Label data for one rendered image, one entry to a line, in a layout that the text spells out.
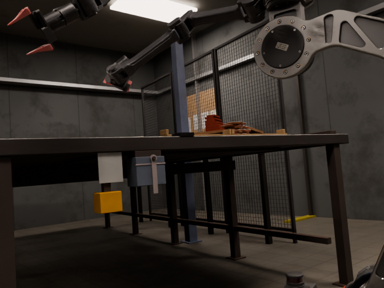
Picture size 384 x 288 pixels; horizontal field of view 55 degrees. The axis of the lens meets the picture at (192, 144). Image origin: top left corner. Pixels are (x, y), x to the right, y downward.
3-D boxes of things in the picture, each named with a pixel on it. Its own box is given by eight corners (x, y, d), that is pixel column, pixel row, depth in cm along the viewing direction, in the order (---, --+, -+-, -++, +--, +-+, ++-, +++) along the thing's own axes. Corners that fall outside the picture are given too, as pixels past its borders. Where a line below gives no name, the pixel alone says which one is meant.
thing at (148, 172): (168, 192, 155) (166, 149, 157) (138, 195, 148) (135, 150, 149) (156, 192, 165) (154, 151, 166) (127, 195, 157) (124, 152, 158)
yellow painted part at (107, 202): (123, 211, 145) (119, 151, 146) (100, 214, 140) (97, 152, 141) (115, 210, 151) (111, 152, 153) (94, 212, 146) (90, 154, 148)
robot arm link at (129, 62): (182, 18, 175) (192, 36, 182) (177, 15, 180) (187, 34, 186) (108, 72, 173) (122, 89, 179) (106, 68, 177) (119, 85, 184)
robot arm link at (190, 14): (183, 7, 184) (191, 24, 190) (169, 24, 178) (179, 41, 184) (262, -9, 155) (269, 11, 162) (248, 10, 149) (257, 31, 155)
